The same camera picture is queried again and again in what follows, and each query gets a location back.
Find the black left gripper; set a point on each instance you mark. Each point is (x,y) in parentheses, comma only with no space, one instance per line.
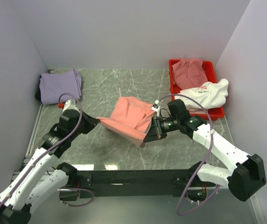
(91,122)

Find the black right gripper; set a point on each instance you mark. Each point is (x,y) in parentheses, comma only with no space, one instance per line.
(152,135)

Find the salmon pink t shirt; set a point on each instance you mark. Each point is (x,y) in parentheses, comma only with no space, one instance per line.
(130,119)

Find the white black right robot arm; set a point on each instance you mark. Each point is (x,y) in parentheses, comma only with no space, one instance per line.
(244,174)

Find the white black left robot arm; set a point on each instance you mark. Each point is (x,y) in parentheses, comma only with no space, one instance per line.
(21,198)

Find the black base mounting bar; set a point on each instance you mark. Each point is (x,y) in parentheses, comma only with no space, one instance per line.
(133,182)

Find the folded lavender t shirt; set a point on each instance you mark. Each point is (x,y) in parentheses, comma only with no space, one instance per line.
(55,87)

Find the red plastic bin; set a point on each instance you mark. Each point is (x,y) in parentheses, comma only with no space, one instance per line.
(215,113)

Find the dusty pink t shirt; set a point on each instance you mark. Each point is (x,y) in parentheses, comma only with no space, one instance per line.
(188,73)

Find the white printed t shirt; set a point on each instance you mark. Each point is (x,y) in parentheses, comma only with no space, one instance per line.
(209,95)

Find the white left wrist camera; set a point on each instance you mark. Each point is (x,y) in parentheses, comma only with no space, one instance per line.
(68,105)

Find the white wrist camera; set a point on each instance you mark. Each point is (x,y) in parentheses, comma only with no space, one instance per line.
(155,107)
(68,105)

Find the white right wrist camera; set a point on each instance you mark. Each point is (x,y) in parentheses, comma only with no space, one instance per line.
(155,107)

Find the aluminium frame rail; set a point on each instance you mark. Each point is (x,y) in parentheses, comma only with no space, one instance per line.
(140,123)

